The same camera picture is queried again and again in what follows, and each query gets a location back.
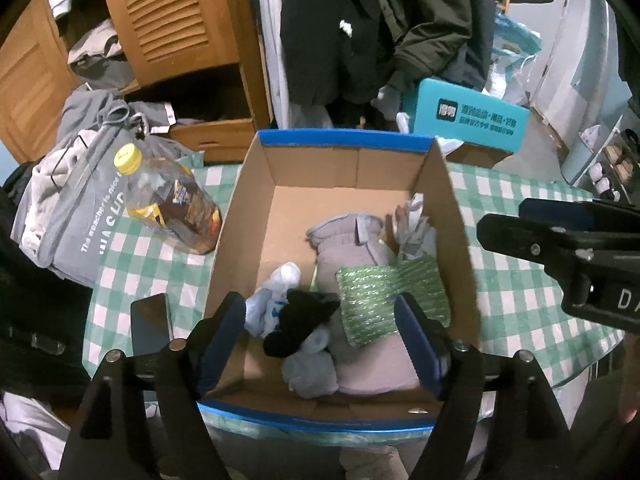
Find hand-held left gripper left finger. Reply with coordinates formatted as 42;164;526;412
60;290;248;480

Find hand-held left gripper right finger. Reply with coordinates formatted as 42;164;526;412
392;294;576;480

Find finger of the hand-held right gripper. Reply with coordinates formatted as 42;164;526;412
517;199;640;236
476;214;640;282

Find green knitted cloth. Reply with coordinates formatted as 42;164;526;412
335;254;452;349

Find white blue plastic bag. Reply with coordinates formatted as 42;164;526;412
244;261;302;339

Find black sock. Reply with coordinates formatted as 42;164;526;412
262;289;342;360

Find printed plastic bag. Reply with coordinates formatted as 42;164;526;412
387;192;439;264

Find grey sweatpants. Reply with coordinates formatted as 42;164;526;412
305;212;426;397

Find blue cardboard box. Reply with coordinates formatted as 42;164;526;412
197;129;483;433

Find green checkered tablecloth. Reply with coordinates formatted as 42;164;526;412
85;152;626;446

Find black smartphone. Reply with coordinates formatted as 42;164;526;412
130;294;174;362

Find white shoe rack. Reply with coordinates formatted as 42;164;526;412
570;110;640;206

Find small white plastic bag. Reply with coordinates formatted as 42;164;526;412
580;126;609;149

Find brown cardboard box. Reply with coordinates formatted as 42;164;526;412
447;142;516;171

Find teal box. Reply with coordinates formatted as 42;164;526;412
411;78;531;156

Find yellow capped plastic bottle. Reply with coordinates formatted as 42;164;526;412
112;142;224;256

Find large clear plastic bag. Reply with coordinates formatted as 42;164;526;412
482;12;544;107

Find dark blue hanging coat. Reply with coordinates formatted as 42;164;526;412
450;0;501;94

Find grey tote bag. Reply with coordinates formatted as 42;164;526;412
11;130;201;286

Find black jacket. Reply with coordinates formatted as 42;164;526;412
0;170;97;397

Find white cloth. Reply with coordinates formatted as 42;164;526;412
0;392;72;480

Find olive green jacket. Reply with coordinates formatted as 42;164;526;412
375;0;474;92

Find grey hoodie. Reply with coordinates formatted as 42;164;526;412
57;89;206;141

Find black hanging coat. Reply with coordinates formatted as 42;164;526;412
277;0;396;107

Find white hanging garment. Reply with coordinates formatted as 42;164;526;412
257;0;296;129

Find pile of folded clothes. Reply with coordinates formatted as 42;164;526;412
47;0;137;92

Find wooden louvred wardrobe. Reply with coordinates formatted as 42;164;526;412
0;0;274;164

